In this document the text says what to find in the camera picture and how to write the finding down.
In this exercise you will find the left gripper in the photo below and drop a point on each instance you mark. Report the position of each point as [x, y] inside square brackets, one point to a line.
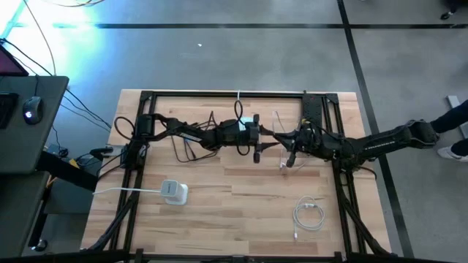
[237, 133]

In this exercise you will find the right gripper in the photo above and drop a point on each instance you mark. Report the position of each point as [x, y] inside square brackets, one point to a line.
[309, 142]

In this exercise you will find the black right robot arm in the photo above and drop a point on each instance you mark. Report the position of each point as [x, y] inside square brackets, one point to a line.
[384, 140]

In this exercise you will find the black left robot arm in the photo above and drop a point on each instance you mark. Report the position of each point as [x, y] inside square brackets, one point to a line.
[190, 135]

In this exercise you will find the green white cube power strip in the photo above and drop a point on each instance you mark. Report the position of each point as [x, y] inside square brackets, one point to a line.
[246, 121]

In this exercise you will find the white charger adapter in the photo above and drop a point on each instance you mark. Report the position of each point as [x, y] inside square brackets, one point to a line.
[174, 191]

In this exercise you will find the grey control box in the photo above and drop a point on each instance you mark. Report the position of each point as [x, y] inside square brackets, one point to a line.
[118, 153]

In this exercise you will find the white shoe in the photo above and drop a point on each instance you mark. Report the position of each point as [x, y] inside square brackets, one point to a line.
[451, 154]

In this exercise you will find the person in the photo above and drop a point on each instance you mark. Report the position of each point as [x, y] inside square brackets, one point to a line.
[451, 118]

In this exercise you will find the black plug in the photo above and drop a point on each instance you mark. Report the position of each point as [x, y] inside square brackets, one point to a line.
[100, 151]

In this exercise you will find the black desk leg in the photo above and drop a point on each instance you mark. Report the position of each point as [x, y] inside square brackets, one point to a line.
[66, 170]

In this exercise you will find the grey side desk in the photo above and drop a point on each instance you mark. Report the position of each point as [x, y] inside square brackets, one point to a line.
[40, 146]

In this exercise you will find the black computer mouse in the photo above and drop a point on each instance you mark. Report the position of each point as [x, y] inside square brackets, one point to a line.
[33, 109]

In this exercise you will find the black desk caster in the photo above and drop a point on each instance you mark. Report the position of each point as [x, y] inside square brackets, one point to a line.
[39, 245]

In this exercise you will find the black keyboard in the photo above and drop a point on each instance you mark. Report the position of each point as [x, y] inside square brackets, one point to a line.
[7, 109]

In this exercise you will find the laptop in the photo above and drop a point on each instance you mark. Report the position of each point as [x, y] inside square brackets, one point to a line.
[11, 64]

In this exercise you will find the black aluminium table frame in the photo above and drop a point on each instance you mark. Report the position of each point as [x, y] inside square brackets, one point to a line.
[219, 94]

